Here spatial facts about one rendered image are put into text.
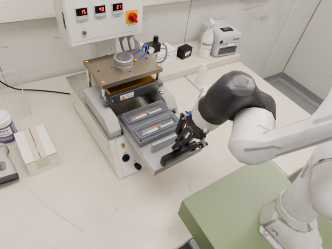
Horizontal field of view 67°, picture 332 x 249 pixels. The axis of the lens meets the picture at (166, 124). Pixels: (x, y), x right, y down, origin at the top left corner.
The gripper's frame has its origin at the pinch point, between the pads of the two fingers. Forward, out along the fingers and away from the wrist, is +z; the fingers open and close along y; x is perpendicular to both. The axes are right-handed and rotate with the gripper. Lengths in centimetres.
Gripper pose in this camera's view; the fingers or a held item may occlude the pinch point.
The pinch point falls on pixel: (178, 144)
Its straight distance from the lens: 87.0
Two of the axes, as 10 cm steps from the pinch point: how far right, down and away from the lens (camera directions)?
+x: 8.1, -3.6, 4.7
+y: 5.1, 8.3, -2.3
